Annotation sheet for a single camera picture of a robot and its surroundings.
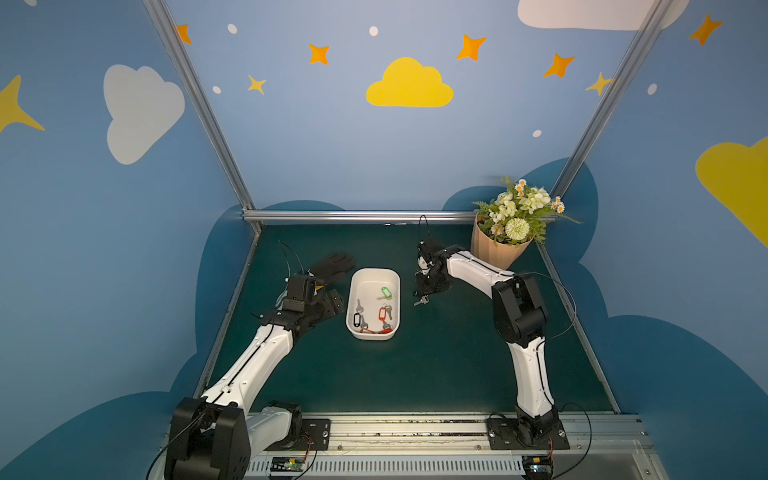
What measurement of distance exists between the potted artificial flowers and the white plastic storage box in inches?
13.2

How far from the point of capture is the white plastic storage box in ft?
3.05

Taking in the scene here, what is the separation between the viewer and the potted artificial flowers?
85 cm
